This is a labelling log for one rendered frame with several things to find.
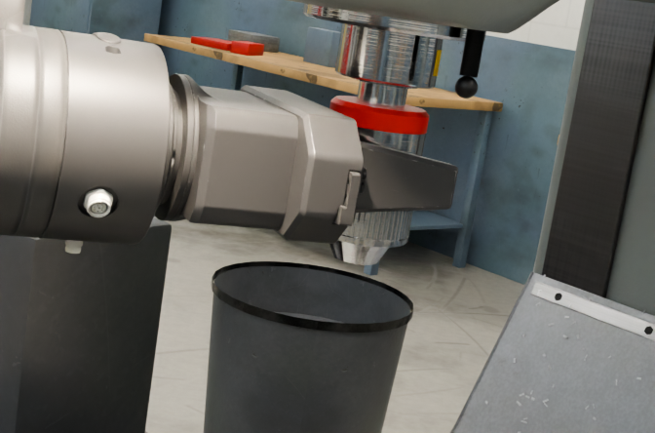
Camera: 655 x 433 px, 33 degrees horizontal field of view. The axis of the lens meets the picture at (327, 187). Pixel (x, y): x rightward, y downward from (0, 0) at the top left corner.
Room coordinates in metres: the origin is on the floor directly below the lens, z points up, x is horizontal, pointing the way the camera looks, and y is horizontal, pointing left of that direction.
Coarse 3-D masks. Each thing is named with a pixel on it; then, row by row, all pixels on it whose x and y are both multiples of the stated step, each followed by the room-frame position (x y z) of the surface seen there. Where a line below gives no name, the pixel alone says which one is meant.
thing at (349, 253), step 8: (336, 248) 0.51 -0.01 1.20; (344, 248) 0.51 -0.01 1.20; (352, 248) 0.51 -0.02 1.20; (360, 248) 0.51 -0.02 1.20; (368, 248) 0.51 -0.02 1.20; (376, 248) 0.51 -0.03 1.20; (384, 248) 0.51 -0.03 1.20; (336, 256) 0.52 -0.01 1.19; (344, 256) 0.51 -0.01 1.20; (352, 256) 0.51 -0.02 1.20; (360, 256) 0.51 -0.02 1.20; (368, 256) 0.51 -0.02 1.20; (376, 256) 0.52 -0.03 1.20; (368, 264) 0.52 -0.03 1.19
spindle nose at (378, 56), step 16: (352, 32) 0.51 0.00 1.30; (368, 32) 0.50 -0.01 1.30; (384, 32) 0.50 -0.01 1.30; (352, 48) 0.51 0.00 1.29; (368, 48) 0.50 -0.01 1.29; (384, 48) 0.50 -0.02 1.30; (400, 48) 0.50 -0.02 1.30; (416, 48) 0.50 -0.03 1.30; (432, 48) 0.51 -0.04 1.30; (336, 64) 0.52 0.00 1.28; (352, 64) 0.51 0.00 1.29; (368, 64) 0.50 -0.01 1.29; (384, 64) 0.50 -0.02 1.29; (400, 64) 0.50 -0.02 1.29; (416, 64) 0.50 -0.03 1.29; (432, 64) 0.51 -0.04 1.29; (368, 80) 0.50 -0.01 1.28; (384, 80) 0.50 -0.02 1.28; (400, 80) 0.50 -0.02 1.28; (416, 80) 0.50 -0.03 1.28; (432, 80) 0.51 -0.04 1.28
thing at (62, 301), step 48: (0, 240) 0.67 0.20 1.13; (48, 240) 0.66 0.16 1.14; (144, 240) 0.73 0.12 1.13; (0, 288) 0.67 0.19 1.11; (48, 288) 0.66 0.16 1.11; (96, 288) 0.70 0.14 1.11; (144, 288) 0.73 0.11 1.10; (0, 336) 0.67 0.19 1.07; (48, 336) 0.67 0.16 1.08; (96, 336) 0.70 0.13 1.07; (144, 336) 0.74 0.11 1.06; (0, 384) 0.66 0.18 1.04; (48, 384) 0.67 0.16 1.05; (96, 384) 0.71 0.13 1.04; (144, 384) 0.74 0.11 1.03; (0, 432) 0.66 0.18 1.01; (48, 432) 0.67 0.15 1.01; (96, 432) 0.71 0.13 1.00; (144, 432) 0.75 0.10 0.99
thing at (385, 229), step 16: (384, 144) 0.50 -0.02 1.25; (400, 144) 0.50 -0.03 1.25; (416, 144) 0.51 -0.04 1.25; (368, 224) 0.50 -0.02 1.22; (384, 224) 0.50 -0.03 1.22; (400, 224) 0.51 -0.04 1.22; (352, 240) 0.50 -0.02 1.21; (368, 240) 0.50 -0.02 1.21; (384, 240) 0.50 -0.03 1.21; (400, 240) 0.51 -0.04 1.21
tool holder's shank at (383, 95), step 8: (360, 80) 0.51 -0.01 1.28; (360, 88) 0.52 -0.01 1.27; (368, 88) 0.52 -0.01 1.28; (376, 88) 0.51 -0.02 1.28; (384, 88) 0.51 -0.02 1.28; (392, 88) 0.51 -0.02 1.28; (400, 88) 0.52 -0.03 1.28; (408, 88) 0.51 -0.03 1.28; (416, 88) 0.52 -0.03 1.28; (360, 96) 0.52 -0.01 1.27; (368, 96) 0.51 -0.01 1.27; (376, 96) 0.51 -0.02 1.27; (384, 96) 0.51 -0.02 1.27; (392, 96) 0.51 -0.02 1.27; (400, 96) 0.52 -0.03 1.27; (376, 104) 0.51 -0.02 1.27; (384, 104) 0.51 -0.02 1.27; (392, 104) 0.51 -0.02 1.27; (400, 104) 0.52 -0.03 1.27
